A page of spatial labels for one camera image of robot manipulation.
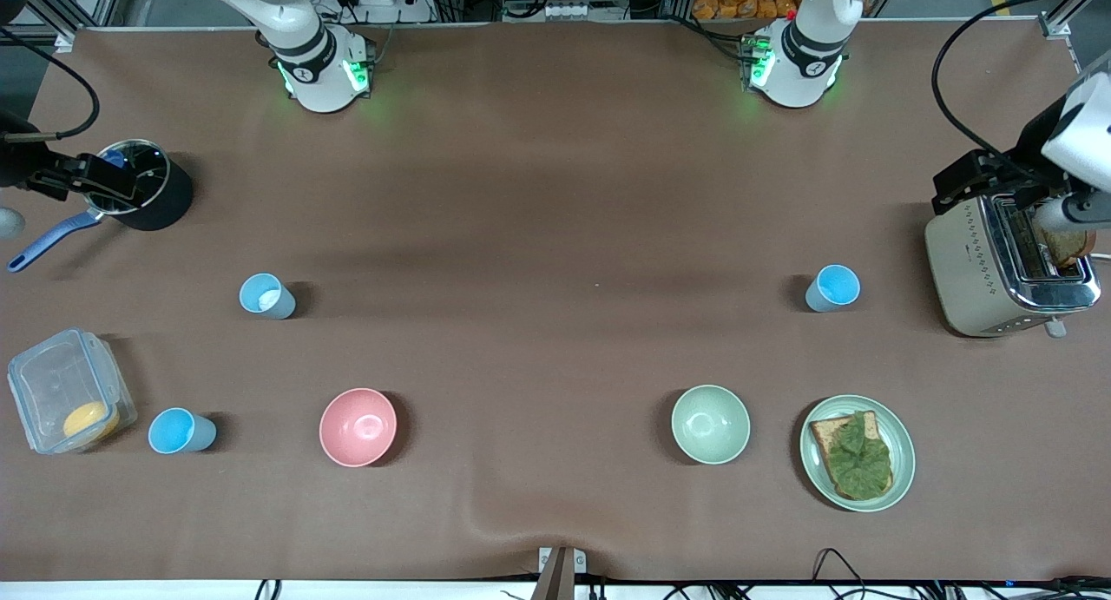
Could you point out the silver toaster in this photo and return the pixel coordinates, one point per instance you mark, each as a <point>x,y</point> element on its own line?
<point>972,270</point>

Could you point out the clear plastic food container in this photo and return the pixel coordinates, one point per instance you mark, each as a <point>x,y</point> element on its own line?
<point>61,383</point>

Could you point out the brown table cover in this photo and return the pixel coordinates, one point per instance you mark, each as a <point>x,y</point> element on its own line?
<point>555,192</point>

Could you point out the blue plastic cup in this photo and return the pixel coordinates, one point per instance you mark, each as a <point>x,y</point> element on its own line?
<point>178,431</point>
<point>835,287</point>
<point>265,294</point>

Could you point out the green lettuce leaf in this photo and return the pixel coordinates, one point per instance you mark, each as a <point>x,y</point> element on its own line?
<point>861,461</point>

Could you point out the pale green bowl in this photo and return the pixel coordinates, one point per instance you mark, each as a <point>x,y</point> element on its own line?
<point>710,424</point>

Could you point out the glass lid with blue knob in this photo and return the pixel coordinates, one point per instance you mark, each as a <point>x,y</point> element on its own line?
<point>143,161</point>

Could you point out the brown toast slice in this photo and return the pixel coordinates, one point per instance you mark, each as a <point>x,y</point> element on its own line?
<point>1068,246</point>

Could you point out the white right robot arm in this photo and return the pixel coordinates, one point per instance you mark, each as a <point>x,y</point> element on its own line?
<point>317,70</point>

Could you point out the pale green plate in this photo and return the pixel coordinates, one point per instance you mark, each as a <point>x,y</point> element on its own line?
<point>898,439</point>

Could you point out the brown bread slice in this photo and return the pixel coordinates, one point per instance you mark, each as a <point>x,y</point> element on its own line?
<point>825,433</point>

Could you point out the yellow round food piece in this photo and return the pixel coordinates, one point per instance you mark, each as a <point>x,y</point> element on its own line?
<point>90,420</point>

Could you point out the pink bowl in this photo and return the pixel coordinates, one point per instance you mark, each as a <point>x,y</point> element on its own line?
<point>358,426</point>

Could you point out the metal table clamp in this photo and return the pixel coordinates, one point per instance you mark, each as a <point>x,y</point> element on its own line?
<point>560,570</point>

